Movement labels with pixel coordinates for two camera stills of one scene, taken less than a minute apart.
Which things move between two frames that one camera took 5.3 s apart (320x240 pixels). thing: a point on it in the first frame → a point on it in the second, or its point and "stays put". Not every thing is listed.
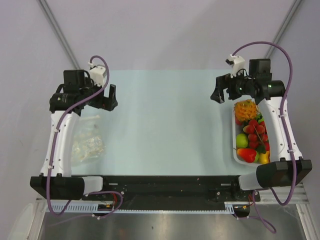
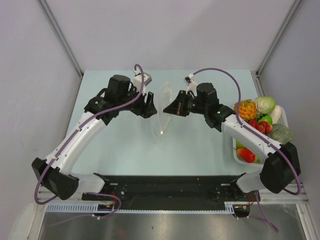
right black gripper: x=223 y=82 → x=178 y=106
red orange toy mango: x=248 y=155 stays put
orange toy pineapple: x=245 y=110 stays put
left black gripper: x=106 y=103 → x=145 y=110
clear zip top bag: x=86 y=146 → x=165 y=100
